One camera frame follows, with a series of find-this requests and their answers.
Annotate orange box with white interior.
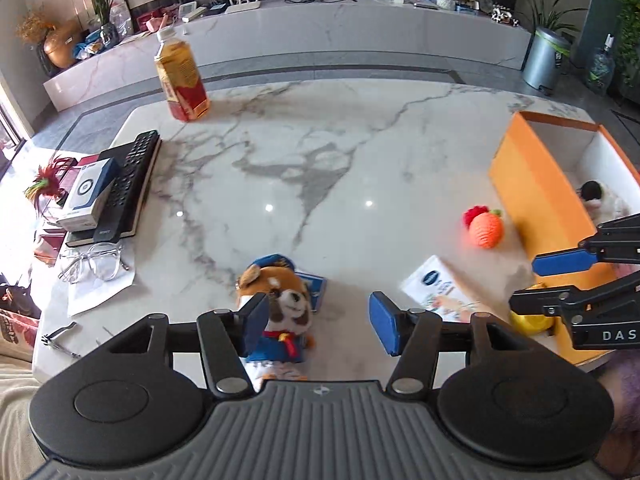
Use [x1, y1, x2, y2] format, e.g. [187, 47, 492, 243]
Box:
[488, 111, 640, 373]

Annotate blue white small box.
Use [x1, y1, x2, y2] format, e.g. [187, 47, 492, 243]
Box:
[55, 156, 121, 233]

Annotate person's right forearm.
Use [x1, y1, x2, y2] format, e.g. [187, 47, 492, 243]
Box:
[595, 347, 640, 443]

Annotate brown ceramic pot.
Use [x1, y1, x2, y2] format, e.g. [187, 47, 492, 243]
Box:
[42, 20, 83, 70]

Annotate metal nail clipper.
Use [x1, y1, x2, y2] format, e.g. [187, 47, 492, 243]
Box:
[41, 321, 81, 359]

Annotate white pink plush toy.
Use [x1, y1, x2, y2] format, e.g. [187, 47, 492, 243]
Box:
[580, 180, 633, 223]

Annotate clear frame glasses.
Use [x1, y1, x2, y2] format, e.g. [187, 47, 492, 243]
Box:
[57, 241, 132, 283]

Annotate silver trash can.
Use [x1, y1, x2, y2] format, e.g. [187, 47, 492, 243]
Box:
[522, 27, 571, 96]

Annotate white paper sheet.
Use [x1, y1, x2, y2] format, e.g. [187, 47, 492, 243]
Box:
[66, 255, 137, 317]

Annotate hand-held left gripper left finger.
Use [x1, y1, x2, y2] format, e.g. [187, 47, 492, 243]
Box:
[102, 292, 271, 401]

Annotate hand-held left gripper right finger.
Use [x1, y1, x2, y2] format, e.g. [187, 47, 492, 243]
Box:
[368, 292, 538, 396]

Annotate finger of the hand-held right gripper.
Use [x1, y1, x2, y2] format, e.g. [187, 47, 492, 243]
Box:
[508, 270, 640, 318]
[531, 212, 640, 277]

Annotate marble media cabinet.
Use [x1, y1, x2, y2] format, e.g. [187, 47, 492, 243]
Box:
[42, 0, 533, 111]

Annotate yellow toy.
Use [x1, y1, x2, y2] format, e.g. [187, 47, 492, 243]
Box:
[509, 282, 556, 337]

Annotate dark hardcover book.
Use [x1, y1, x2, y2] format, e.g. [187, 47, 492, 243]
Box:
[65, 137, 163, 248]

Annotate orange crochet fruit toy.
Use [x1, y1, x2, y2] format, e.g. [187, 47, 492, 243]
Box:
[462, 205, 506, 250]

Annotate red feather shuttlecock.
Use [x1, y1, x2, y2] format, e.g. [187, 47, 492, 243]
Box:
[24, 156, 76, 218]

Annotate red panda plush toy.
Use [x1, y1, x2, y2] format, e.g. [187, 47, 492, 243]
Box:
[235, 254, 317, 391]

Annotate black remote control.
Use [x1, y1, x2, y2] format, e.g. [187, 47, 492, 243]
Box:
[92, 130, 161, 243]

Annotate tall leafy plant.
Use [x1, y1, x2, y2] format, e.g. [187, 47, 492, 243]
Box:
[607, 0, 640, 91]

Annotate white printed packet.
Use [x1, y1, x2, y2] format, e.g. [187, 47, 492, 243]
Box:
[401, 255, 496, 323]

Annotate blue booklet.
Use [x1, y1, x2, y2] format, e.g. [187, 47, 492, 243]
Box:
[295, 270, 328, 315]

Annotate tea bottle with white cap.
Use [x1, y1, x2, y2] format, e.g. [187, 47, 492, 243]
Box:
[153, 27, 211, 122]

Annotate printed shopping bag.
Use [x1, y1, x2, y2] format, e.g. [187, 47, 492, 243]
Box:
[0, 272, 41, 361]

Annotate clear water jug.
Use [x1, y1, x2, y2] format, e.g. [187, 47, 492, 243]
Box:
[585, 34, 617, 93]

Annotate green potted plant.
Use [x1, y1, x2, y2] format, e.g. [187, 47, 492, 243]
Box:
[515, 0, 588, 36]

